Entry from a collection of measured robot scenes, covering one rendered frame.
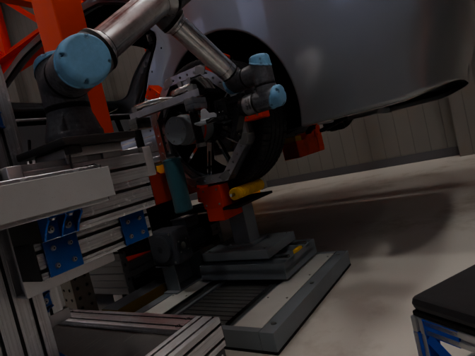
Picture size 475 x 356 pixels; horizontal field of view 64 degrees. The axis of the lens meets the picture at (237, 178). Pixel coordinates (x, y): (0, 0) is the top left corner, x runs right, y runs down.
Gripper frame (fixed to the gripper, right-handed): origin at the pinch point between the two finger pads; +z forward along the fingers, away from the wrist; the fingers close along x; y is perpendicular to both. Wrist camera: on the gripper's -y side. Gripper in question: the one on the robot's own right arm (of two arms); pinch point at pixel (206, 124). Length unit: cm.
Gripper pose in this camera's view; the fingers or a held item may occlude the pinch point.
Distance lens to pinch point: 153.8
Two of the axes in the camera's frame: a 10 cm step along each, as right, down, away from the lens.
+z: -8.1, 1.6, 5.6
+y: -2.3, -9.7, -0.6
